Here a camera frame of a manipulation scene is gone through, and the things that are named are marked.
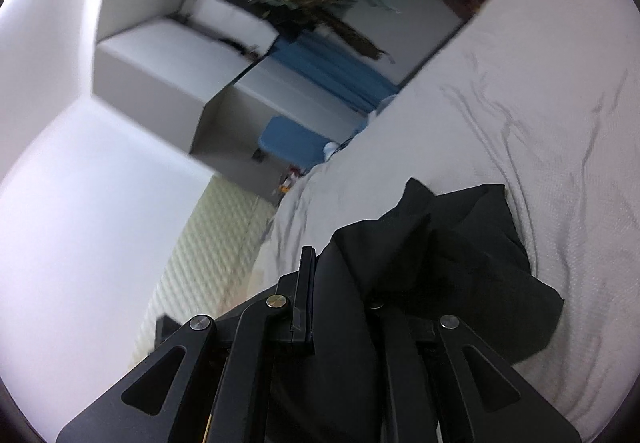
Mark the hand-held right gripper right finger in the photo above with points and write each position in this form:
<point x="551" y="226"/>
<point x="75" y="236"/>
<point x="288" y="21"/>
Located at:
<point x="397" y="348"/>

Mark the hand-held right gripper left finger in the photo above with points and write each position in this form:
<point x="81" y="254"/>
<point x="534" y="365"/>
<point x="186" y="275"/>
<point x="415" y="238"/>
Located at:
<point x="302" y="303"/>

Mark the black puffer jacket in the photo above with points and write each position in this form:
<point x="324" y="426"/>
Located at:
<point x="450" y="243"/>

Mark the cream quilted headboard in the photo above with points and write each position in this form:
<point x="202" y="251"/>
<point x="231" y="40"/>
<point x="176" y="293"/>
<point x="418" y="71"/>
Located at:
<point x="210" y="248"/>

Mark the cluster of small bedside bottles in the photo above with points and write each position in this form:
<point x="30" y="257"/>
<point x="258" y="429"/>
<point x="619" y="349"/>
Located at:
<point x="290" y="180"/>

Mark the small white round lamp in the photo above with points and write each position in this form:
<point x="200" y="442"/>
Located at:
<point x="331" y="151"/>

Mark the blue curtain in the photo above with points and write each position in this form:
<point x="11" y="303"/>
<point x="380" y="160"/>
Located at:
<point x="330" y="68"/>

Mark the bed with grey sheet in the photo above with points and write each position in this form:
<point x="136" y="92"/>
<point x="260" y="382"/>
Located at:
<point x="500" y="98"/>

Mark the grey wardrobe cabinet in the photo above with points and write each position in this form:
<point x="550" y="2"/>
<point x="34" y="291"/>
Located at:
<point x="160" y="68"/>

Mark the leopard print scarf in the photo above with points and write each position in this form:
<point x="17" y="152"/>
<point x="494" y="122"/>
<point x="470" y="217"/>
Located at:
<point x="345" y="30"/>

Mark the black wall plug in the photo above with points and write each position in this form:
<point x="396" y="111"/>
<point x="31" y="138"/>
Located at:
<point x="258" y="154"/>

